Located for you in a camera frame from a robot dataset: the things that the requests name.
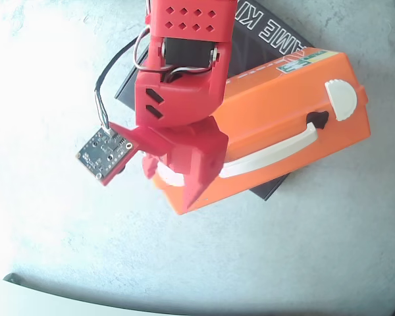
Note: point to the red robot arm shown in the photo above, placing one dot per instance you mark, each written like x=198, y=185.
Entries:
x=187, y=23

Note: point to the black game kit box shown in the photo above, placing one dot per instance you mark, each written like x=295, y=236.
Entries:
x=250, y=49

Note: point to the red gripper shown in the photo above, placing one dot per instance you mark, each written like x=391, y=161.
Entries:
x=197, y=158

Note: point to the wrist camera board red mount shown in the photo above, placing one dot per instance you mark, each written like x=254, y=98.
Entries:
x=102, y=154

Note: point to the orange first aid box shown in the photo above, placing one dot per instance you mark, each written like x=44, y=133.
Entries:
x=266, y=108

